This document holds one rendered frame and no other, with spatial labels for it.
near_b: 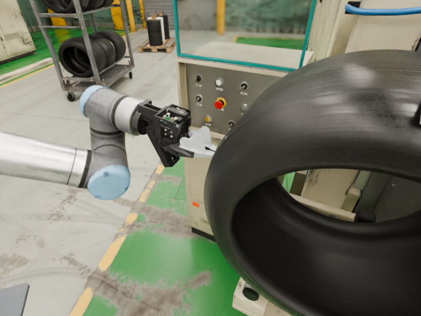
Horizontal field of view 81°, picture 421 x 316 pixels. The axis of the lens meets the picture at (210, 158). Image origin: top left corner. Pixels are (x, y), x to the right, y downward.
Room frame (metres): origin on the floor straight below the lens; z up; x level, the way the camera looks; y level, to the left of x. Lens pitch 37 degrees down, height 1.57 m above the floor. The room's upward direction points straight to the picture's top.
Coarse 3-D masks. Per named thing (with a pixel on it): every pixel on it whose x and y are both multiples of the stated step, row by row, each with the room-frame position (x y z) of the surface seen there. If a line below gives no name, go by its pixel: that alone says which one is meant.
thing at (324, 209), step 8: (296, 200) 0.59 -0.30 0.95; (304, 200) 0.59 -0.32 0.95; (312, 208) 0.57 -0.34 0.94; (320, 208) 0.56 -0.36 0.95; (328, 208) 0.55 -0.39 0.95; (336, 208) 0.55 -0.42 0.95; (328, 216) 0.54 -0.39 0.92; (336, 216) 0.53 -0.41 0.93; (344, 216) 0.52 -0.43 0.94; (352, 216) 0.52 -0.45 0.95
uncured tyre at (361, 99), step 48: (288, 96) 0.34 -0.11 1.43; (336, 96) 0.30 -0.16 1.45; (384, 96) 0.27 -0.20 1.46; (240, 144) 0.33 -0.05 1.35; (288, 144) 0.28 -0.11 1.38; (336, 144) 0.25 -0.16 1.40; (384, 144) 0.23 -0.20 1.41; (240, 192) 0.30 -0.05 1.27; (240, 240) 0.40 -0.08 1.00; (288, 240) 0.45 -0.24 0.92; (336, 240) 0.44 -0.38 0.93; (384, 240) 0.40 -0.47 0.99; (288, 288) 0.31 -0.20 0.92; (336, 288) 0.31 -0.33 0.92; (384, 288) 0.29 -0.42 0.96
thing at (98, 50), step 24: (48, 0) 3.78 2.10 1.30; (72, 0) 3.56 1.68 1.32; (96, 0) 4.01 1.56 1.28; (120, 0) 4.69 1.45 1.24; (72, 48) 3.91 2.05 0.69; (96, 48) 3.67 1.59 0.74; (120, 48) 4.39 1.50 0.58; (72, 72) 3.59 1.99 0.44; (96, 72) 3.46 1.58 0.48; (120, 72) 4.31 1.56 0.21; (72, 96) 3.59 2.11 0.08
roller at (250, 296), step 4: (244, 284) 0.33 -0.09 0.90; (244, 288) 0.31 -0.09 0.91; (248, 288) 0.31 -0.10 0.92; (252, 288) 0.31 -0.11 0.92; (244, 292) 0.31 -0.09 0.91; (248, 292) 0.30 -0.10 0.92; (252, 292) 0.30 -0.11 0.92; (256, 292) 0.30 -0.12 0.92; (244, 296) 0.30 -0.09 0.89; (248, 296) 0.30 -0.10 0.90; (252, 296) 0.30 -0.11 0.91; (256, 296) 0.29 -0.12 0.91; (252, 300) 0.29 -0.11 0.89
